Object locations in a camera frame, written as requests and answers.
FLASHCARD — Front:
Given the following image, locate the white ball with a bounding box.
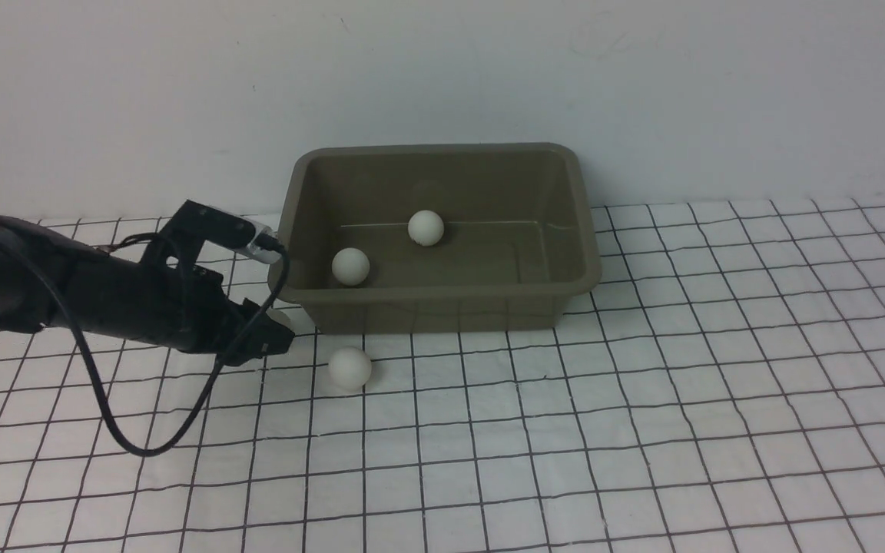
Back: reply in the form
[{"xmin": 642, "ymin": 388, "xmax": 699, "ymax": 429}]
[
  {"xmin": 331, "ymin": 247, "xmax": 371, "ymax": 287},
  {"xmin": 407, "ymin": 210, "xmax": 445, "ymax": 247},
  {"xmin": 329, "ymin": 346, "xmax": 373, "ymax": 392},
  {"xmin": 266, "ymin": 309, "xmax": 293, "ymax": 330}
]

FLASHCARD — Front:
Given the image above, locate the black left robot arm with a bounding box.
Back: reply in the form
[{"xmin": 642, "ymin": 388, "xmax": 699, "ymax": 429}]
[{"xmin": 0, "ymin": 204, "xmax": 295, "ymax": 366}]

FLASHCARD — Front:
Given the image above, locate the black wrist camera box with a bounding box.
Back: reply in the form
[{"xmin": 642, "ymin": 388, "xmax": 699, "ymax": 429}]
[{"xmin": 140, "ymin": 200, "xmax": 286, "ymax": 267}]

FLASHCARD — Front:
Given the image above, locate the olive green plastic bin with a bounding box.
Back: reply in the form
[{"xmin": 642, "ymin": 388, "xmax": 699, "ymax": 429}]
[{"xmin": 277, "ymin": 143, "xmax": 603, "ymax": 335}]

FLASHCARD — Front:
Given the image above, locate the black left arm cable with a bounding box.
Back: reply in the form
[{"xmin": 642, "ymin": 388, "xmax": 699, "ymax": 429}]
[{"xmin": 0, "ymin": 227, "xmax": 291, "ymax": 458}]

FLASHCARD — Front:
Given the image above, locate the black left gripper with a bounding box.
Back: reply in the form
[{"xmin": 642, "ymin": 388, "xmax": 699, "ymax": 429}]
[{"xmin": 125, "ymin": 263, "xmax": 296, "ymax": 366}]

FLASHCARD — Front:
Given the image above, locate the white black grid tablecloth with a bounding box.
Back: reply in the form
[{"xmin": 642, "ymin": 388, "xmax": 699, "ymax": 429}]
[{"xmin": 0, "ymin": 196, "xmax": 885, "ymax": 552}]

